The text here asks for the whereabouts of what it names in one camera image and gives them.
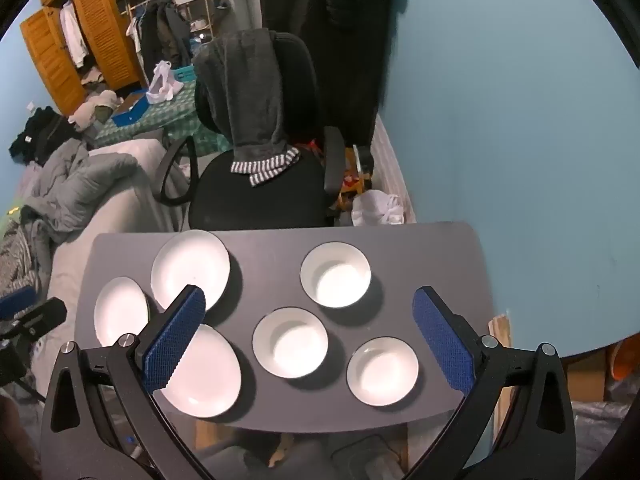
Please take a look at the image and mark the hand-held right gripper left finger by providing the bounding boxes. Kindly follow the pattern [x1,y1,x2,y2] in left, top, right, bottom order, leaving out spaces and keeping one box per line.
[42,284,215,480]

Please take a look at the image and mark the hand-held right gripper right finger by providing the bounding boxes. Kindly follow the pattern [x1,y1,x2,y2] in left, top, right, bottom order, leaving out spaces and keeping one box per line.
[400,285,577,480]

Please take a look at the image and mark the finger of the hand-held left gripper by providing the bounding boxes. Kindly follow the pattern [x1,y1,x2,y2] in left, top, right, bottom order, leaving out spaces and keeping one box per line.
[0,286,37,320]
[15,297,68,338]

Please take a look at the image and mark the white plate black rim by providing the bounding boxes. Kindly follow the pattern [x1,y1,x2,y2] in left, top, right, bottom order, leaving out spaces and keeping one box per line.
[151,230,232,312]
[159,324,242,418]
[94,277,151,348]

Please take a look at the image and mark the white bowl black rim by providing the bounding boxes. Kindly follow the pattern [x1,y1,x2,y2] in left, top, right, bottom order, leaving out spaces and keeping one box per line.
[346,337,420,407]
[252,307,329,379]
[300,242,372,309]

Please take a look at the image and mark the striped grey cloth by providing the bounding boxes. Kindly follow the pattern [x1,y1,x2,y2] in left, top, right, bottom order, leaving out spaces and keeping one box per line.
[0,220,52,292]

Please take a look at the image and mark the wooden plank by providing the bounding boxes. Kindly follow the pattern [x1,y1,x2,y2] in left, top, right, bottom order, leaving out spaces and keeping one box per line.
[487,314,514,350]

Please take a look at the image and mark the grey duvet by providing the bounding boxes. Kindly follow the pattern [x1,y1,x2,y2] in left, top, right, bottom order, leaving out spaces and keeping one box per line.
[20,137,141,247]

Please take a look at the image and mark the bed with grey sheet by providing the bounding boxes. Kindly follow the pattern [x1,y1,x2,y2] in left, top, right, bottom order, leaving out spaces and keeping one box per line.
[20,137,193,401]

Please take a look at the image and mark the cardboard box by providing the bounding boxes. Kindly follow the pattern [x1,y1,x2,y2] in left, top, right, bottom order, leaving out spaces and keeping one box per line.
[565,351,609,401]

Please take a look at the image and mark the knotted white plastic bag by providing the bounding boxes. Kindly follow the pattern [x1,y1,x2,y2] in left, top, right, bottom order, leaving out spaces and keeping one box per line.
[351,190,405,227]

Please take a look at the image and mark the black office chair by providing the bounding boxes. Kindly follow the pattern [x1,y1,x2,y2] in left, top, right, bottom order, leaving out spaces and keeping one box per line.
[152,32,348,231]

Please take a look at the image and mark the black bag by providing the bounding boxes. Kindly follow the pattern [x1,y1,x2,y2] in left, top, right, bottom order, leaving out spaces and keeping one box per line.
[9,106,83,166]

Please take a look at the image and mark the colourful toys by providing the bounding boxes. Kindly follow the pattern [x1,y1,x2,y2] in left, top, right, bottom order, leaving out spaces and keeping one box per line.
[339,167,375,211]

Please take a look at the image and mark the orange object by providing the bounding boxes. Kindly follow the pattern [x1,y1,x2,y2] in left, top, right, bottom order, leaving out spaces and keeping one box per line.
[607,337,640,382]

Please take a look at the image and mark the pile of light clothes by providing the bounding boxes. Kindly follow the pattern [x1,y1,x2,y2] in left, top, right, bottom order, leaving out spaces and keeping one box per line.
[67,90,122,132]

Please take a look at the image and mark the green checkered tablecloth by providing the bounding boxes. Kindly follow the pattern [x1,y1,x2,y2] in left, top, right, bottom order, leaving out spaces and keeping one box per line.
[95,80,233,157]

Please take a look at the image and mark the blue flat box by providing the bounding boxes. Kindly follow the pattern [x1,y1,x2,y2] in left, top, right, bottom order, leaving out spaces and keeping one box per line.
[111,91,151,127]

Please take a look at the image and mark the grey hoodie striped cuffs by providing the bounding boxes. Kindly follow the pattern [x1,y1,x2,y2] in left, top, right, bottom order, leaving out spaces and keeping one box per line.
[192,30,302,188]

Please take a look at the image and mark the white hanging shirt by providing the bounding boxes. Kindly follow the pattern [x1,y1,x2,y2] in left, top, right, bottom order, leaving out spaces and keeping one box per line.
[60,2,89,68]

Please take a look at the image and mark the wooden louvred wardrobe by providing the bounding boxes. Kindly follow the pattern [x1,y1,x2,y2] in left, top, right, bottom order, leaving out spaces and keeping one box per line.
[20,0,146,116]

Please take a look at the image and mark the dark clothes on rack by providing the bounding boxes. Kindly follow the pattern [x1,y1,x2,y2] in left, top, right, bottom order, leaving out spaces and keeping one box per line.
[125,0,195,86]

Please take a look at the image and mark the black hanging coat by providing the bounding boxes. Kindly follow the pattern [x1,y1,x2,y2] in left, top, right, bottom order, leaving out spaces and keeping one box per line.
[260,0,402,151]

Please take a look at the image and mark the white plastic bag with handles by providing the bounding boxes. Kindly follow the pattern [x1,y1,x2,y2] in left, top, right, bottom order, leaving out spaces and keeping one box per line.
[146,60,186,104]

